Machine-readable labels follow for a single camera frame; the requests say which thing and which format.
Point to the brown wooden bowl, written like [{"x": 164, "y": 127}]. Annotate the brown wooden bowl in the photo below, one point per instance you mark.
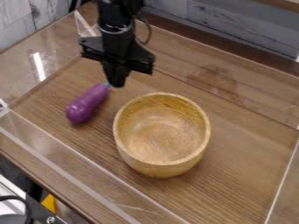
[{"x": 161, "y": 132}]

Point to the clear acrylic corner bracket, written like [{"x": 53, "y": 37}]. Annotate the clear acrylic corner bracket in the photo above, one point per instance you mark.
[{"x": 85, "y": 30}]

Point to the yellow black machine base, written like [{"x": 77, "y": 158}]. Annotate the yellow black machine base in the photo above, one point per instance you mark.
[{"x": 21, "y": 201}]

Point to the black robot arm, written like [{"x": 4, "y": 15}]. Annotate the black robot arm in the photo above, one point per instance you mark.
[{"x": 117, "y": 16}]

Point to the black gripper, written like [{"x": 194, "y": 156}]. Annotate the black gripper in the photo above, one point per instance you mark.
[{"x": 120, "y": 55}]

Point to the clear acrylic tray wall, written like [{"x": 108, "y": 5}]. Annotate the clear acrylic tray wall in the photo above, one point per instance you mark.
[{"x": 246, "y": 181}]

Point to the purple toy eggplant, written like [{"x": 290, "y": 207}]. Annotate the purple toy eggplant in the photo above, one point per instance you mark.
[{"x": 80, "y": 108}]

